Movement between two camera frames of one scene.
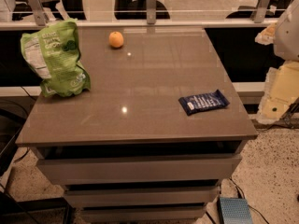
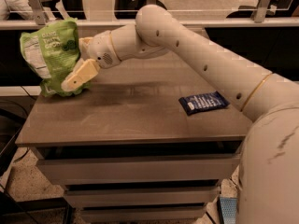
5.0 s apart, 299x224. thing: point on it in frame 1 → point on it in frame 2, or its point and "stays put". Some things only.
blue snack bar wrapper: x=193 y=103 stays put
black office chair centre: x=134 y=5 stays put
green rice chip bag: x=53 y=54 stays put
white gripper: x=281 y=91 → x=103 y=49
